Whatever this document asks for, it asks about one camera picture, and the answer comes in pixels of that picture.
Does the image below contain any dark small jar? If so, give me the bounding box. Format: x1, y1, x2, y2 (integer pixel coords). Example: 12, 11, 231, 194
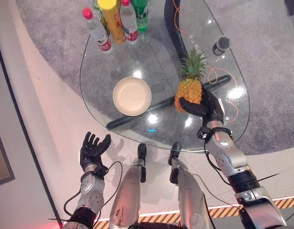
213, 36, 231, 56

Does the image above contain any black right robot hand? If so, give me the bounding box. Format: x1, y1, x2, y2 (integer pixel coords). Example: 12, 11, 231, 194
179, 85, 225, 127

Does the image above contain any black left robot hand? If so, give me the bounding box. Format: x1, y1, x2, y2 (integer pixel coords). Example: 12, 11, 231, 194
79, 131, 112, 172

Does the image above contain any cream round plate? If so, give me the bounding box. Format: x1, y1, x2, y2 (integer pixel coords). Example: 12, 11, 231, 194
112, 76, 152, 117

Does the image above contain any yellow cylindrical can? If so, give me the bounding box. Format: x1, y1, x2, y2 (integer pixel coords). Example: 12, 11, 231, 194
97, 0, 127, 45

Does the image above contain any glass table top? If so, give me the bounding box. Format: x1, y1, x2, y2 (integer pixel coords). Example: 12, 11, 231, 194
79, 0, 251, 153

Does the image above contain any water bottle with red cap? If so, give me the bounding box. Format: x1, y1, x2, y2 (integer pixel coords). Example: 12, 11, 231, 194
82, 7, 113, 52
120, 0, 139, 45

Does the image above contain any green soda bottle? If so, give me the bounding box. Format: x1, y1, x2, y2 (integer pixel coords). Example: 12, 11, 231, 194
132, 0, 150, 33

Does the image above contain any orange cable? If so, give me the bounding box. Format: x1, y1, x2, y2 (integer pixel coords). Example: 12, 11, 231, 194
172, 0, 239, 124

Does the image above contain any silver left robot leg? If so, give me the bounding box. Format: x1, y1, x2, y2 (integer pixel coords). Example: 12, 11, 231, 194
109, 143, 147, 229

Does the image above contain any black table base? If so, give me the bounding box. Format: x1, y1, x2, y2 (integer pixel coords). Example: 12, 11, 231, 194
106, 0, 231, 130

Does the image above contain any yellow black hazard tape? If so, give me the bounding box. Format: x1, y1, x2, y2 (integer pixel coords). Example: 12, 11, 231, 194
93, 197, 294, 229

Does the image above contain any yellow pineapple with green crown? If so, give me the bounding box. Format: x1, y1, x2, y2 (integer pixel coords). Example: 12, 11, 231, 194
174, 47, 208, 113

